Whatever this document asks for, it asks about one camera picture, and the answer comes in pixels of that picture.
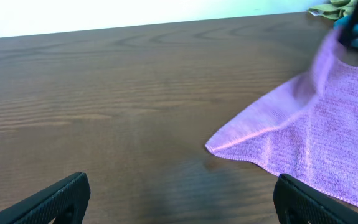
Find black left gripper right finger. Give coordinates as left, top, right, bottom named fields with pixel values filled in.
left=273, top=174, right=358, bottom=224

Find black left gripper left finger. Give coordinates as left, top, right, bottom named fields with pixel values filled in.
left=0, top=172, right=91, bottom=224

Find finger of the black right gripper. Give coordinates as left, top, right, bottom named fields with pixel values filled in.
left=339, top=2, right=358, bottom=47

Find purple microfiber cloth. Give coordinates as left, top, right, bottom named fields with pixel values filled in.
left=205, top=30, right=358, bottom=207

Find upper green microfiber cloth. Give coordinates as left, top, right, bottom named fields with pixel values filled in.
left=308, top=0, right=357, bottom=21

